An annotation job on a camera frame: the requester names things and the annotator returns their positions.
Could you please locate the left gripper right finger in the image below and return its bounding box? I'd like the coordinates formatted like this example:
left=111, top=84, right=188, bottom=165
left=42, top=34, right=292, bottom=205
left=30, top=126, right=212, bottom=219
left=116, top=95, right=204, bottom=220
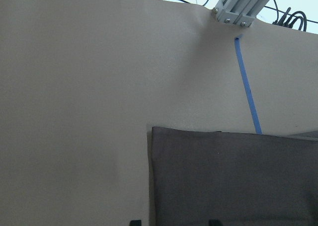
left=208, top=219, right=221, bottom=226

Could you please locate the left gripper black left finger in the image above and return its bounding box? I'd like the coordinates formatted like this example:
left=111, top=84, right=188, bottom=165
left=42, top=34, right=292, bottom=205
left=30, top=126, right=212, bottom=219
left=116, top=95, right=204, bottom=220
left=129, top=220, right=142, bottom=226

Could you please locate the dark brown t-shirt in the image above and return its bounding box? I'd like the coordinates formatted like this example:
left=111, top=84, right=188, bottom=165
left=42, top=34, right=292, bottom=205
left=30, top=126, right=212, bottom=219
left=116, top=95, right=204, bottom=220
left=151, top=127, right=318, bottom=226

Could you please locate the aluminium frame post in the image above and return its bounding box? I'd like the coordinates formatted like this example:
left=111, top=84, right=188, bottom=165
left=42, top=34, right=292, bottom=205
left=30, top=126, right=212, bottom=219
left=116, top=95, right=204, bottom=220
left=214, top=0, right=270, bottom=27

